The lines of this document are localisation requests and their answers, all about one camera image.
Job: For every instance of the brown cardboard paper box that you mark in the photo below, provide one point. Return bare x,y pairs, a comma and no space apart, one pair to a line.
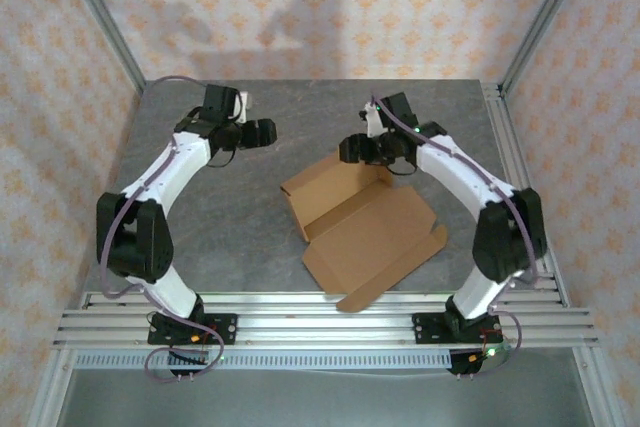
370,242

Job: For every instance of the right aluminium frame post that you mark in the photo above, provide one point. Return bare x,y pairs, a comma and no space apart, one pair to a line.
542,22

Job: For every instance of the aluminium frame post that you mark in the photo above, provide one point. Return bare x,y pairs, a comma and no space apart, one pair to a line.
107,22
542,22

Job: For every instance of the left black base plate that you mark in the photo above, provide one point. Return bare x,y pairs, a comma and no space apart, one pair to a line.
227,329

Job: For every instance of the grey metal sheet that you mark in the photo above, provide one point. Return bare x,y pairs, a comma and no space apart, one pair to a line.
325,399

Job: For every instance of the aluminium side rail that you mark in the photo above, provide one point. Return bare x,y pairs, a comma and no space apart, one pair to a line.
510,147

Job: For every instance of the right black controller board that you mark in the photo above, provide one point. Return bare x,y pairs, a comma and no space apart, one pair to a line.
475,362

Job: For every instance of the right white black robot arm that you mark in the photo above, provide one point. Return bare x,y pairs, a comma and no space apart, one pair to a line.
505,242

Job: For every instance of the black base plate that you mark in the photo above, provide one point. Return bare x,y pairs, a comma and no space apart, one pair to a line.
227,329
425,329

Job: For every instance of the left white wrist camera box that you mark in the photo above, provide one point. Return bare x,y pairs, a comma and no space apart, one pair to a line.
243,107

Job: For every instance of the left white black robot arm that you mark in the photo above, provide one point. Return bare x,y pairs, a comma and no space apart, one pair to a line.
140,242

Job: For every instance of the aluminium base rail beam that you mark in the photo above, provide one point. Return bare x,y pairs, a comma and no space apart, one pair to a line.
325,322

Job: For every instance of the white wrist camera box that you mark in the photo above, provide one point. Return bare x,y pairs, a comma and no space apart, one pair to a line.
243,107
374,122

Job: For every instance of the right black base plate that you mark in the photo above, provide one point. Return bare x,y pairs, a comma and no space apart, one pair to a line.
425,329

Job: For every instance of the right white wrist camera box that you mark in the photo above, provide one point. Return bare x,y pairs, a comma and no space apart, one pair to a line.
374,122

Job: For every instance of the left aluminium frame post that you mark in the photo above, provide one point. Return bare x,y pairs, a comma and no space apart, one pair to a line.
107,22

